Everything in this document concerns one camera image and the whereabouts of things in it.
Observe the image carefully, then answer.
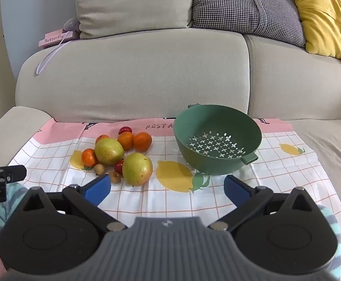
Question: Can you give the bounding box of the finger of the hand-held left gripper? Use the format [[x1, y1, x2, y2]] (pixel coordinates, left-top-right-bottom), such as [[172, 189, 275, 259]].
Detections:
[[0, 165, 27, 184]]

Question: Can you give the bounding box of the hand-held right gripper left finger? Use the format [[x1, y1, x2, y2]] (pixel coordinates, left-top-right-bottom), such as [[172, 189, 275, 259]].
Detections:
[[20, 174, 128, 232]]

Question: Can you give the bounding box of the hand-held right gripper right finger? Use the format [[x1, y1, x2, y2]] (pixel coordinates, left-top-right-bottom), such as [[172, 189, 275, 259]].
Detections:
[[207, 175, 319, 232]]

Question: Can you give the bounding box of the green plastic colander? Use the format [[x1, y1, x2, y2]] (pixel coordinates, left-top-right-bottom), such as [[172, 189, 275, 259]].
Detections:
[[173, 104, 262, 175]]

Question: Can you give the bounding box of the lemon print checked cloth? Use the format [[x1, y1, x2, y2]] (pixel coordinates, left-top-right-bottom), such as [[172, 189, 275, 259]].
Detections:
[[8, 118, 341, 280]]

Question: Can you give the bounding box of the lilac ribbon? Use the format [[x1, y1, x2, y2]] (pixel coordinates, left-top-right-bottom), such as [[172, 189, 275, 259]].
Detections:
[[36, 33, 73, 75]]

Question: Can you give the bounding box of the beige sofa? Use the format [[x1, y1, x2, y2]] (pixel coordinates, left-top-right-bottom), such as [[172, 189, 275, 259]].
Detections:
[[0, 0, 341, 211]]

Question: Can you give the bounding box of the pink box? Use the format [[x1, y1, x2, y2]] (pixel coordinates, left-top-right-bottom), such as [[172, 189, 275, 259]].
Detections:
[[38, 29, 80, 48]]

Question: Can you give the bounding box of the purple plush toy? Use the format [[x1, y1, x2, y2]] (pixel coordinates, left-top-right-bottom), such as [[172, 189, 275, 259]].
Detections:
[[63, 18, 80, 33]]

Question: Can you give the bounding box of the black-white houndstooth cushion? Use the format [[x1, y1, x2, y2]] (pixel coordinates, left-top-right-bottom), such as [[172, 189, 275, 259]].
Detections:
[[189, 0, 306, 48]]

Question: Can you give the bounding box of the beige cushion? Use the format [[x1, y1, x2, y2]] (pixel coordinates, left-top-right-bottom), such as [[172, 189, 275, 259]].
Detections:
[[73, 0, 193, 40]]

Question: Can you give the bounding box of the yellow cushion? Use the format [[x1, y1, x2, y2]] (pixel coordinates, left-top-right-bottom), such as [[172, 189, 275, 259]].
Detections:
[[292, 0, 341, 61]]

